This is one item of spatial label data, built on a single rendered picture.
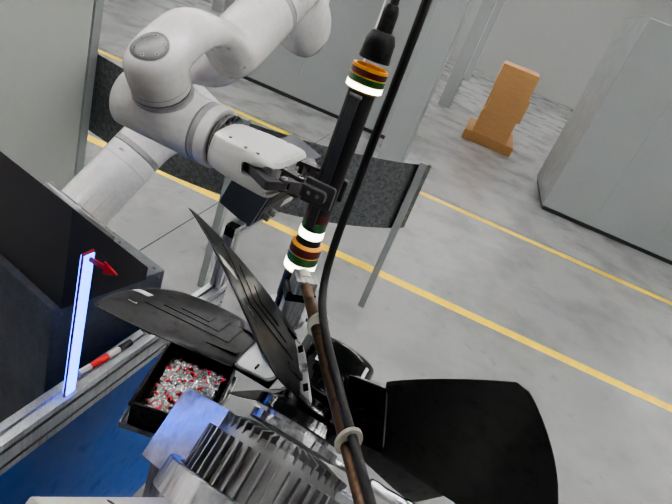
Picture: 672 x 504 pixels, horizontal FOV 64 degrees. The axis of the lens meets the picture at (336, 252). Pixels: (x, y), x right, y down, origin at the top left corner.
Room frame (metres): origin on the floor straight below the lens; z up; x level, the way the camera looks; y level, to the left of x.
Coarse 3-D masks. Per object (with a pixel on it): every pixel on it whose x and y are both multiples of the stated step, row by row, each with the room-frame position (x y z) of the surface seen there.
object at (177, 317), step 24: (120, 312) 0.61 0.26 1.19; (144, 312) 0.64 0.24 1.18; (168, 312) 0.66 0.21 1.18; (192, 312) 0.69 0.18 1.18; (216, 312) 0.72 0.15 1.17; (168, 336) 0.61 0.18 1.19; (192, 336) 0.62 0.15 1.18; (216, 336) 0.64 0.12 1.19; (240, 336) 0.66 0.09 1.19; (216, 360) 0.60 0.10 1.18
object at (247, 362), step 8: (256, 344) 0.66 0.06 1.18; (248, 352) 0.64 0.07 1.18; (256, 352) 0.64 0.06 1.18; (240, 360) 0.62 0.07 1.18; (248, 360) 0.62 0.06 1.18; (256, 360) 0.63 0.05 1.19; (264, 360) 0.63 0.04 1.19; (240, 368) 0.60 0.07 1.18; (248, 368) 0.60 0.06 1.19; (264, 368) 0.61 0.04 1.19; (256, 376) 0.59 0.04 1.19; (264, 376) 0.60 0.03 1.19; (272, 376) 0.60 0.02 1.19
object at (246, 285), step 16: (208, 240) 0.47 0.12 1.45; (224, 256) 0.47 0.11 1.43; (240, 272) 0.49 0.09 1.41; (240, 288) 0.44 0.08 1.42; (256, 288) 0.51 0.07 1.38; (240, 304) 0.40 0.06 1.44; (256, 304) 0.47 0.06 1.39; (272, 304) 0.56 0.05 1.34; (272, 320) 0.51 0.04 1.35; (256, 336) 0.38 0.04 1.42; (272, 336) 0.48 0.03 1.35; (288, 336) 0.55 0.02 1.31; (272, 352) 0.44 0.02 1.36; (288, 352) 0.52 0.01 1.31; (272, 368) 0.39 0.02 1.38; (288, 368) 0.49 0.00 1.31; (288, 384) 0.47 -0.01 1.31
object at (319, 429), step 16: (336, 352) 0.62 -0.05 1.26; (352, 352) 0.63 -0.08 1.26; (320, 368) 0.60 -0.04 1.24; (352, 368) 0.61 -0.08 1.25; (368, 368) 0.63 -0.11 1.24; (320, 384) 0.58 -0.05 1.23; (256, 400) 0.58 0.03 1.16; (272, 400) 0.55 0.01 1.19; (288, 400) 0.57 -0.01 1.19; (320, 400) 0.58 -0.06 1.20; (288, 416) 0.53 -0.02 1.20; (304, 416) 0.54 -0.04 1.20; (320, 416) 0.56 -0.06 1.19; (320, 432) 0.53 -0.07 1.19
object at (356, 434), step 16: (416, 16) 0.56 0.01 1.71; (416, 32) 0.55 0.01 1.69; (400, 64) 0.55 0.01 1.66; (400, 80) 0.55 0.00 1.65; (384, 112) 0.55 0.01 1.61; (368, 144) 0.55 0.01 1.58; (368, 160) 0.55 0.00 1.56; (352, 192) 0.55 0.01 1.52; (336, 240) 0.55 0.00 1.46; (320, 288) 0.53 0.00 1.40; (320, 304) 0.52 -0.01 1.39; (320, 320) 0.50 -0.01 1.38; (336, 368) 0.44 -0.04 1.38; (336, 384) 0.42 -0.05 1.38; (352, 432) 0.36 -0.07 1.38; (336, 448) 0.36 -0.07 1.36; (352, 448) 0.35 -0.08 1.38; (368, 480) 0.32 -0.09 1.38; (368, 496) 0.30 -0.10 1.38
